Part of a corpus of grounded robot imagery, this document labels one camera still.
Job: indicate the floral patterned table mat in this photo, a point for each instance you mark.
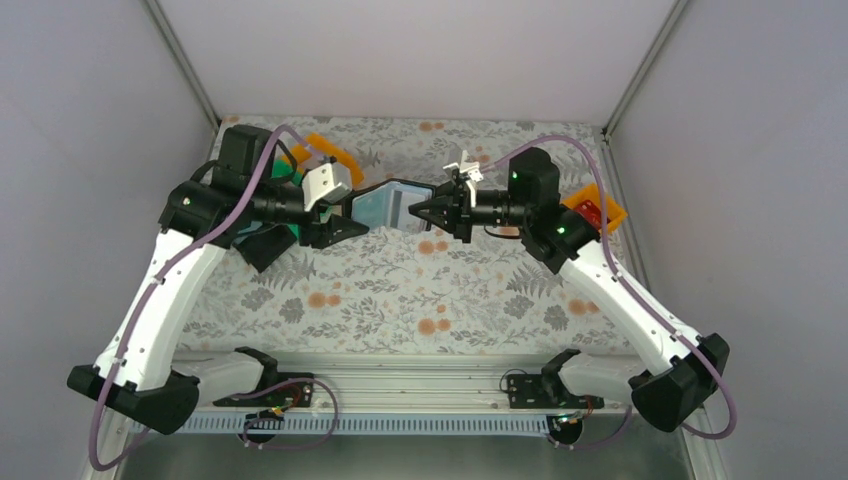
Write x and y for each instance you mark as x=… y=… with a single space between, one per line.
x=391 y=291

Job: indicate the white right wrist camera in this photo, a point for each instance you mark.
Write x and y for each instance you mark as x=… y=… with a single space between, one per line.
x=467 y=172

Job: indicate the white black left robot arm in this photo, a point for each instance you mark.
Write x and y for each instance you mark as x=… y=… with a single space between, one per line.
x=258 y=197

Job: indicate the red cards in bin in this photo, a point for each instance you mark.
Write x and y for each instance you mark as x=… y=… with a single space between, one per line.
x=591 y=213

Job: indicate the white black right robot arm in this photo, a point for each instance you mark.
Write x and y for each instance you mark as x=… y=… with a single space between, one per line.
x=674 y=368

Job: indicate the black leather card holder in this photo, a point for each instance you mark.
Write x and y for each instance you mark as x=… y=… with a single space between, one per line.
x=387 y=205

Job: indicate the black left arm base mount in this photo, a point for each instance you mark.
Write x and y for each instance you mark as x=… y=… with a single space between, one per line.
x=286 y=390

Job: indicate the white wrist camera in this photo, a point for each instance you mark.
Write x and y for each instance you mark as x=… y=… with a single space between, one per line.
x=329 y=182
x=467 y=172

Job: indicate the black plastic bin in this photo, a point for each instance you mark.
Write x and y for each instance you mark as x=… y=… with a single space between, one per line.
x=260 y=248

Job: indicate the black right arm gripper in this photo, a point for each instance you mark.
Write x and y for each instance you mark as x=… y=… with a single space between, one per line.
x=455 y=205

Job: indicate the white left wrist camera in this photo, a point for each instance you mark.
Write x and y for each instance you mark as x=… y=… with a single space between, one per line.
x=329 y=182

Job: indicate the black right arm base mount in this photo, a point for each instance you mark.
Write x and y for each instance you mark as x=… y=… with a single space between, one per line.
x=534 y=391

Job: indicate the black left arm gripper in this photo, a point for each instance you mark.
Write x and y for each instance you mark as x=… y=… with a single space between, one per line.
x=324 y=233

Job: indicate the green plastic bin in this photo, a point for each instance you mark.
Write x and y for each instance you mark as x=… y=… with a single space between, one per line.
x=284 y=172

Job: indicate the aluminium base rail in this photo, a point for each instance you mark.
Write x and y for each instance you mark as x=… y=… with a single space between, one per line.
x=396 y=390

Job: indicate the orange plastic bin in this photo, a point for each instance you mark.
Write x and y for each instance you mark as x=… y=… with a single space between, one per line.
x=616 y=213
x=320 y=146

